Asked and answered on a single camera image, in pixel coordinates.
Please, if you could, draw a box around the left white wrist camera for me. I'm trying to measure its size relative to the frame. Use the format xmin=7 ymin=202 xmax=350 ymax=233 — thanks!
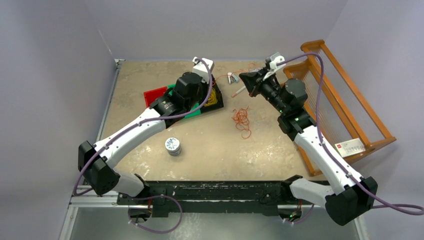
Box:
xmin=191 ymin=56 xmax=215 ymax=83

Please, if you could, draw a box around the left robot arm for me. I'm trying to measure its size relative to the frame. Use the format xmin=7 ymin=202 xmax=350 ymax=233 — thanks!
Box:
xmin=77 ymin=70 xmax=214 ymax=205

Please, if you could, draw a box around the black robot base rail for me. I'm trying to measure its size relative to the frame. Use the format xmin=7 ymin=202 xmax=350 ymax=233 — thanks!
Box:
xmin=117 ymin=180 xmax=309 ymax=218

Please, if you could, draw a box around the green plastic bin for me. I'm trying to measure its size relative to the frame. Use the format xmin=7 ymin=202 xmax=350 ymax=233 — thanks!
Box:
xmin=167 ymin=84 xmax=201 ymax=118

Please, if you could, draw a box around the wooden rack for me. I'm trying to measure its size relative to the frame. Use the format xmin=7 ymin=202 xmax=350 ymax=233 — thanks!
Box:
xmin=283 ymin=39 xmax=396 ymax=164

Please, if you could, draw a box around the loose white marker pen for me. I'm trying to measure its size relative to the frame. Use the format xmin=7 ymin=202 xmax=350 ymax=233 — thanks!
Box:
xmin=231 ymin=86 xmax=247 ymax=98

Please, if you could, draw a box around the round blue white tin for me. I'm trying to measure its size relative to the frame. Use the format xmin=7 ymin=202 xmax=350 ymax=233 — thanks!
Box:
xmin=164 ymin=137 xmax=182 ymax=157

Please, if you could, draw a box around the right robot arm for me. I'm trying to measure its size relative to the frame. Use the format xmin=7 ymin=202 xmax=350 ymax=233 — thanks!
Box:
xmin=239 ymin=71 xmax=378 ymax=226

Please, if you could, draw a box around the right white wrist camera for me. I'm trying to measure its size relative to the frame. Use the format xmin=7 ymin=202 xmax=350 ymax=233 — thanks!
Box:
xmin=263 ymin=52 xmax=286 ymax=80

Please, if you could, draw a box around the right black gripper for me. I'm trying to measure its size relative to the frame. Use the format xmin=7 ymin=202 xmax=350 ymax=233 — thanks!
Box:
xmin=239 ymin=66 xmax=289 ymax=115

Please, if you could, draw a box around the red plastic bin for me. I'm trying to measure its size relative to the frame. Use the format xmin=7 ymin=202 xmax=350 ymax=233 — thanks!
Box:
xmin=143 ymin=86 xmax=168 ymax=107

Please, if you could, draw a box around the white red cardboard box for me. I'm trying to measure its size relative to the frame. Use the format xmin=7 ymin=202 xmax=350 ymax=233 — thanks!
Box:
xmin=334 ymin=138 xmax=366 ymax=158

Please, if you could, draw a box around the yellow coiled cable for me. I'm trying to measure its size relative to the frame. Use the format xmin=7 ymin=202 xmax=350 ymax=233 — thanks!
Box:
xmin=204 ymin=86 xmax=219 ymax=108

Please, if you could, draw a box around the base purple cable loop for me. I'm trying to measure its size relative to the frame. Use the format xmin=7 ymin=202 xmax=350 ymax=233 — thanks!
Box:
xmin=127 ymin=192 xmax=185 ymax=234

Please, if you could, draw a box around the black plastic bin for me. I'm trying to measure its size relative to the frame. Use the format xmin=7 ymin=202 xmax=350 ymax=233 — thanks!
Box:
xmin=200 ymin=76 xmax=224 ymax=114

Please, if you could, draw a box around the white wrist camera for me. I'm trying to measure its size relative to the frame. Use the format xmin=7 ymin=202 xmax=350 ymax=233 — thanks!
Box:
xmin=263 ymin=52 xmax=286 ymax=80
xmin=191 ymin=56 xmax=215 ymax=83

